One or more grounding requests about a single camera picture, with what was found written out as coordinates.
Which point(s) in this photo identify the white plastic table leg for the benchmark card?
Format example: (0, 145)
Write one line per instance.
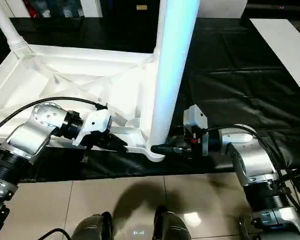
(10, 30)
(172, 60)

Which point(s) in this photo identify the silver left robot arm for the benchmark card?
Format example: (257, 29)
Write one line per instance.
(25, 140)

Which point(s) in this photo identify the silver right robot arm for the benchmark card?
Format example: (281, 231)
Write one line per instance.
(250, 160)

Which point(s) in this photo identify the black right robot foot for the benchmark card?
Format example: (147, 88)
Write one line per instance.
(172, 226)

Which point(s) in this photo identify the black robot foot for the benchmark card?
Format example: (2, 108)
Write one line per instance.
(92, 227)
(172, 226)

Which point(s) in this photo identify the white plastic table top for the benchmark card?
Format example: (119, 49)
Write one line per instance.
(65, 75)

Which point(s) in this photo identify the black left robot foot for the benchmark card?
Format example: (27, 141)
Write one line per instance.
(92, 227)

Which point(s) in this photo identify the white flat board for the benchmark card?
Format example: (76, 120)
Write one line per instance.
(285, 50)

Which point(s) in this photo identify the white cabinet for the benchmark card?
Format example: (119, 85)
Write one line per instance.
(45, 6)

